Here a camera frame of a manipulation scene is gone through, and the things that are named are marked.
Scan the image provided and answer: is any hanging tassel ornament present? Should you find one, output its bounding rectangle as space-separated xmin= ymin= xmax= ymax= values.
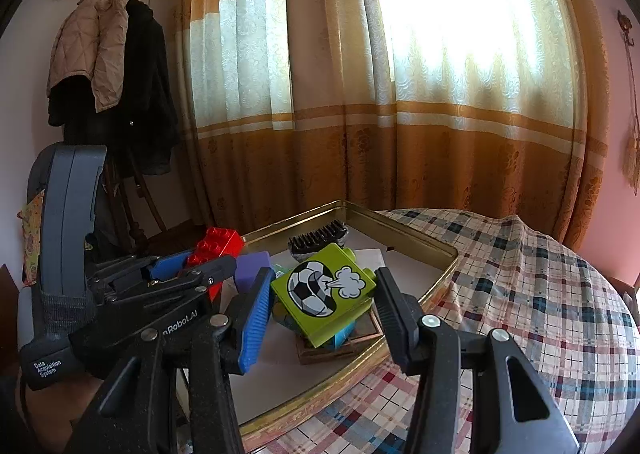
xmin=620 ymin=42 xmax=640 ymax=195

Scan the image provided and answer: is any gold tin box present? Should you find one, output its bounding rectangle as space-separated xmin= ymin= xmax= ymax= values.
xmin=227 ymin=199 xmax=461 ymax=452

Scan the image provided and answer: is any purple block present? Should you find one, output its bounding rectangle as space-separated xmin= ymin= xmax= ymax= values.
xmin=235 ymin=251 xmax=273 ymax=295

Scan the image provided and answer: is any pink compact mirror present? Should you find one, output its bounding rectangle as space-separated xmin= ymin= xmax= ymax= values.
xmin=295 ymin=307 xmax=386 ymax=366

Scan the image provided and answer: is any black coat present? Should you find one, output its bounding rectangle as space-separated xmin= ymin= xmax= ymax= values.
xmin=47 ymin=0 xmax=181 ymax=175

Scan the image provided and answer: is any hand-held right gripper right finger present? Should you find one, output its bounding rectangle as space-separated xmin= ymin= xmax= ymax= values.
xmin=375 ymin=267 xmax=581 ymax=454

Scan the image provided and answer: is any beige quilted jacket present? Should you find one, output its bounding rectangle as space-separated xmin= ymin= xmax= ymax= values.
xmin=46 ymin=0 xmax=131 ymax=112

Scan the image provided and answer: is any orange and cream curtain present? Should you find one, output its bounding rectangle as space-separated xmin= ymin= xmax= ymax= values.
xmin=172 ymin=0 xmax=613 ymax=250

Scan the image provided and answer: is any yellow patterned cloth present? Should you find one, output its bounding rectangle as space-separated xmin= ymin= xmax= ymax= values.
xmin=16 ymin=189 xmax=47 ymax=285

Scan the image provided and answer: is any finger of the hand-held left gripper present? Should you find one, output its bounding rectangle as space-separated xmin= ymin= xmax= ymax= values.
xmin=85 ymin=250 xmax=197 ymax=285
xmin=95 ymin=255 xmax=237 ymax=307

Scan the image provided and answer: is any red toy block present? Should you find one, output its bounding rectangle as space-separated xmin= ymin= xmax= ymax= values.
xmin=186 ymin=227 xmax=246 ymax=302

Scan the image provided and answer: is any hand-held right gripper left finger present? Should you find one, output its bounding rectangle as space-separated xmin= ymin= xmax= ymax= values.
xmin=75 ymin=267 xmax=277 ymax=454

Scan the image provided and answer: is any green toy block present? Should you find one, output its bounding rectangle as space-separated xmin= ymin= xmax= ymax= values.
xmin=270 ymin=243 xmax=378 ymax=349

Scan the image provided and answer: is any metal wall hook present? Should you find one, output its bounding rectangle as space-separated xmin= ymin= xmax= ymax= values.
xmin=617 ymin=9 xmax=637 ymax=45

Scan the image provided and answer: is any black bristle brush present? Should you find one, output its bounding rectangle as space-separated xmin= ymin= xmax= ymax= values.
xmin=287 ymin=218 xmax=351 ymax=255

